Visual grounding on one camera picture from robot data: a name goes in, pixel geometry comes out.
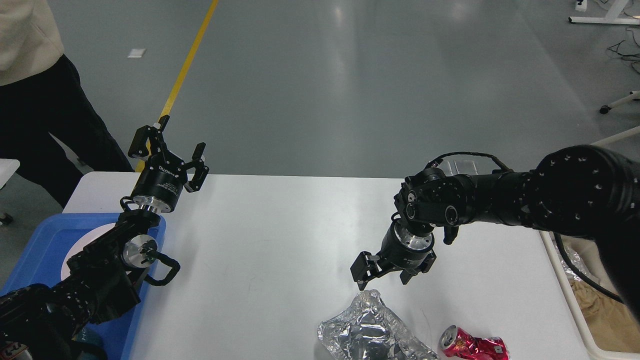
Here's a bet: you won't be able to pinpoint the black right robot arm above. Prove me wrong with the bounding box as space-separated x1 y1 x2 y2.
350 145 640 320

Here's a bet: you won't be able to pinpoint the aluminium foil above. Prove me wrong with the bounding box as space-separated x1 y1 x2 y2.
556 244 598 282
317 289 439 360

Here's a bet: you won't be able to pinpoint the pink plate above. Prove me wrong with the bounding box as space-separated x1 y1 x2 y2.
60 222 115 281

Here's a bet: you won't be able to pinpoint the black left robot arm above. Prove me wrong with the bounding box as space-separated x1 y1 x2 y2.
0 114 210 360

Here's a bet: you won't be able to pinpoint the crushed red can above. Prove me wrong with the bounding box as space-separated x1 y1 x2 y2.
438 325 511 360

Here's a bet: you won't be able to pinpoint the brown paper ball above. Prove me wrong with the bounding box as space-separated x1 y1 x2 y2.
569 280 602 317

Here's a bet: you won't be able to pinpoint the white caster stand legs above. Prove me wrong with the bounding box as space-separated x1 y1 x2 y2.
592 91 640 147

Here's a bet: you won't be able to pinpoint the beige plastic bin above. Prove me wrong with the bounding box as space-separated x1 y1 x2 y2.
538 230 640 360

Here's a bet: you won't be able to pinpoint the white table frame base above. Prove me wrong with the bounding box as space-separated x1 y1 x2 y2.
567 0 640 27

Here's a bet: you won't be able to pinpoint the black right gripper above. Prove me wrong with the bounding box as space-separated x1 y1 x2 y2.
349 219 437 291

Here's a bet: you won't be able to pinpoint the white side table corner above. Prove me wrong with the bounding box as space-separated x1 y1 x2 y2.
0 158 20 189

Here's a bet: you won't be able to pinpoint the clear floor plates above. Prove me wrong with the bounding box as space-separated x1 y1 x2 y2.
439 159 479 176

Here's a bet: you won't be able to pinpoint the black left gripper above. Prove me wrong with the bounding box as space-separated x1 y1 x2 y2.
126 114 210 214

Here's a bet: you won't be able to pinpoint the brown paper bag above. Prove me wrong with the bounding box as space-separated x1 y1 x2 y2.
581 295 640 354

